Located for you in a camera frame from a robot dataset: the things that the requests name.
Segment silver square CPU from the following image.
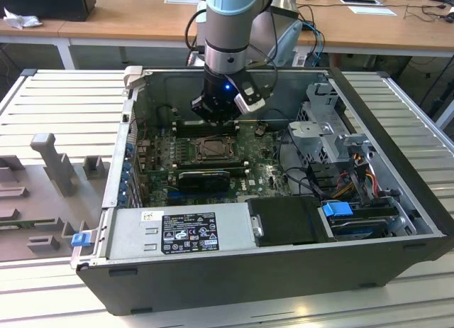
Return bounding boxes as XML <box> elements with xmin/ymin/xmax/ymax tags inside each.
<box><xmin>201</xmin><ymin>142</ymin><xmax>228</xmax><ymax>155</ymax></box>

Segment black RAM slot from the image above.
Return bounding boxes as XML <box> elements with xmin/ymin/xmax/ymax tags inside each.
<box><xmin>175</xmin><ymin>158</ymin><xmax>244</xmax><ymax>167</ymax></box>
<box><xmin>175</xmin><ymin>121</ymin><xmax>238</xmax><ymax>129</ymax></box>
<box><xmin>177</xmin><ymin>164</ymin><xmax>250</xmax><ymax>175</ymax></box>
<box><xmin>175</xmin><ymin>127</ymin><xmax>238</xmax><ymax>137</ymax></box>

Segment black round component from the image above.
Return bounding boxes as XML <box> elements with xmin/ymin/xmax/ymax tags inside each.
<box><xmin>157</xmin><ymin>106</ymin><xmax>175</xmax><ymax>127</ymax></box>

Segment pale grey case latch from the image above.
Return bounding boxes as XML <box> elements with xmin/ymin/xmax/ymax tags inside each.
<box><xmin>123</xmin><ymin>65</ymin><xmax>143</xmax><ymax>91</ymax></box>

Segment black graphics card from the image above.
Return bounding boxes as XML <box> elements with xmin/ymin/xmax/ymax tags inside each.
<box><xmin>177</xmin><ymin>170</ymin><xmax>231</xmax><ymax>193</ymax></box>

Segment white labelled box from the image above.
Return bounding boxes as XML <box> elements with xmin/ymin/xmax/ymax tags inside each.
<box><xmin>291</xmin><ymin>45</ymin><xmax>322</xmax><ymax>69</ymax></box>

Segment pale blue teach pendant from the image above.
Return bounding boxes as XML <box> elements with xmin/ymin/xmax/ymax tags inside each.
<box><xmin>267</xmin><ymin>19</ymin><xmax>303</xmax><ymax>66</ymax></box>

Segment green motherboard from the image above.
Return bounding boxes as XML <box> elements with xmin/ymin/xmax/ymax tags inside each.
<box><xmin>136</xmin><ymin>124</ymin><xmax>295</xmax><ymax>208</ymax></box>

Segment silver metal drive cage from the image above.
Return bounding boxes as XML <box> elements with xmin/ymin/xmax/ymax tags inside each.
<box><xmin>287</xmin><ymin>81</ymin><xmax>377</xmax><ymax>165</ymax></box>

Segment wooden desk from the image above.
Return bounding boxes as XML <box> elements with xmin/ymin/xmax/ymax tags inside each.
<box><xmin>0</xmin><ymin>0</ymin><xmax>454</xmax><ymax>58</ymax></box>

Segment black plastic shroud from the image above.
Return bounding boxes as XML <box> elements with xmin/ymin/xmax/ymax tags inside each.
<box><xmin>246</xmin><ymin>196</ymin><xmax>336</xmax><ymax>247</ymax></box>

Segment silver power supply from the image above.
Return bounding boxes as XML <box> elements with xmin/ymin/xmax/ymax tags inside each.
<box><xmin>102</xmin><ymin>203</ymin><xmax>256</xmax><ymax>260</ymax></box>

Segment blue disk carrier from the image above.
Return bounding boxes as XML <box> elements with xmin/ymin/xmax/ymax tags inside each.
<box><xmin>321</xmin><ymin>201</ymin><xmax>353</xmax><ymax>219</ymax></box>

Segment white sheet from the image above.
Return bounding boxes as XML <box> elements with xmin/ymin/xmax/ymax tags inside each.
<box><xmin>347</xmin><ymin>5</ymin><xmax>397</xmax><ymax>17</ymax></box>

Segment black box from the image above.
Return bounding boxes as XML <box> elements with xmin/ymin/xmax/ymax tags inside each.
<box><xmin>0</xmin><ymin>0</ymin><xmax>96</xmax><ymax>23</ymax></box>

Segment black open PC case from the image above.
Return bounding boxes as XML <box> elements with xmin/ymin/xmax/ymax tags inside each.
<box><xmin>70</xmin><ymin>65</ymin><xmax>454</xmax><ymax>317</ymax></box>

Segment black hard disk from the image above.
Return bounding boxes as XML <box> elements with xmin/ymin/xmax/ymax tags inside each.
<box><xmin>329</xmin><ymin>216</ymin><xmax>389</xmax><ymax>241</ymax></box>

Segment crumpled white paper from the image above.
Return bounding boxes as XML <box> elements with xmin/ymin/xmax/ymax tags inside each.
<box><xmin>2</xmin><ymin>6</ymin><xmax>43</xmax><ymax>30</ymax></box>

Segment grey parts rack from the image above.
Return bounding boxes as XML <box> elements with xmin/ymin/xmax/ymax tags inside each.
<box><xmin>0</xmin><ymin>132</ymin><xmax>111</xmax><ymax>261</ymax></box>

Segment green RAM stick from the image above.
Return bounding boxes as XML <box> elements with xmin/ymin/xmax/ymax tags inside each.
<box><xmin>0</xmin><ymin>219</ymin><xmax>40</xmax><ymax>232</ymax></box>

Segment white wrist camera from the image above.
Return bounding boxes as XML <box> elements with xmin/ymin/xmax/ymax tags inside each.
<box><xmin>233</xmin><ymin>80</ymin><xmax>267</xmax><ymax>114</ymax></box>

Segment blue cable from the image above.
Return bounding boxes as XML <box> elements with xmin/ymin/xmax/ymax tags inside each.
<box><xmin>303</xmin><ymin>19</ymin><xmax>326</xmax><ymax>68</ymax></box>

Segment red yellow power wires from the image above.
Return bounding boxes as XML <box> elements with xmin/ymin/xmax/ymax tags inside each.
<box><xmin>335</xmin><ymin>164</ymin><xmax>379</xmax><ymax>197</ymax></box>

